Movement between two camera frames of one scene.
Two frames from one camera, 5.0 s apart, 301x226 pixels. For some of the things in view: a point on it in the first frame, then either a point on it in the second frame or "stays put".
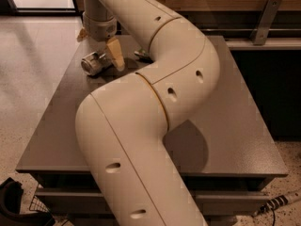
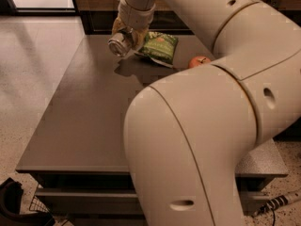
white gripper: (99, 29) to (134, 15)
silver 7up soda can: (95, 64) to (119, 42)
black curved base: (10, 215) stays put
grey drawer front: (91, 201) stays put
